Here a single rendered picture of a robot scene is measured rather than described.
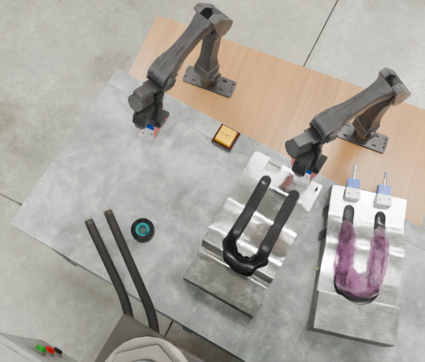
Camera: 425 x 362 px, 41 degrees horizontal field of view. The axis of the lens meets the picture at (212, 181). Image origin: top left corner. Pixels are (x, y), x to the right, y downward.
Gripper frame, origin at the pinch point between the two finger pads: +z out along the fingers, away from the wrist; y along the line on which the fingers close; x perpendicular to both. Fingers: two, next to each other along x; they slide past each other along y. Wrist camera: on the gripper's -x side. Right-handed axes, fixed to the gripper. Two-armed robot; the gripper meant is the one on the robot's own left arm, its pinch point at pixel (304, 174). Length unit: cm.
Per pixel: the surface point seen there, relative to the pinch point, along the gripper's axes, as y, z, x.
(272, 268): 5.6, 13.4, -30.0
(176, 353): 13, -74, -103
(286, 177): -5.5, 5.1, 0.3
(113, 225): -49, 19, -41
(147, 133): -52, -2, -16
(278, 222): -0.5, 12.2, -13.2
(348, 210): 17.7, 11.4, 4.3
